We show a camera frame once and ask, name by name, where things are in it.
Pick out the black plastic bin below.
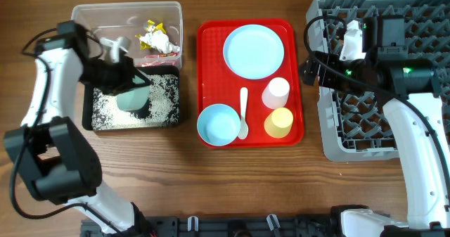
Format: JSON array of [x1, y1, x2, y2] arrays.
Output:
[[82, 65, 180, 131]]

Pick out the light blue plate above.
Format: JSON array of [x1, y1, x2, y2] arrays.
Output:
[[222, 24, 285, 80]]

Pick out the white rice pile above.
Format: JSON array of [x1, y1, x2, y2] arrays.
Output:
[[91, 75, 180, 131]]

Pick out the white tissue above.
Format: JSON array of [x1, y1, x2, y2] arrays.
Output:
[[139, 30, 181, 54]]

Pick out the clear plastic bin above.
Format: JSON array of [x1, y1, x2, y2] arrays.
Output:
[[72, 1, 184, 68]]

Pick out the red snack wrapper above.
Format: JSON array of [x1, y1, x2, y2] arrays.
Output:
[[144, 52, 179, 58]]

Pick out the light blue bowl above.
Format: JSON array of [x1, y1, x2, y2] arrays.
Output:
[[196, 103, 240, 147]]

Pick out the yellow plastic cup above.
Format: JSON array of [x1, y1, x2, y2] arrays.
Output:
[[264, 108, 293, 139]]

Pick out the grey dishwasher rack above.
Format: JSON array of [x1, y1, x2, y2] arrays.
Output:
[[306, 0, 449, 162]]

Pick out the pale green bowl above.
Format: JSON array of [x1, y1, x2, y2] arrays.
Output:
[[116, 70, 150, 111]]

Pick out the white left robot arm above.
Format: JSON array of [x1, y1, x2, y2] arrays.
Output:
[[4, 20, 157, 236]]

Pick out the yellow snack wrapper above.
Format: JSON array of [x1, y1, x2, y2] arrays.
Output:
[[136, 20, 167, 39]]

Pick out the red plastic tray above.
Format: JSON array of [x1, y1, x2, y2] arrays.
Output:
[[197, 18, 304, 149]]

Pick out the white plastic spoon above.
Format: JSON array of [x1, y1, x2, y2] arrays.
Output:
[[238, 87, 249, 140]]

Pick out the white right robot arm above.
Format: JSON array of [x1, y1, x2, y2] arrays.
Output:
[[300, 15, 449, 236]]

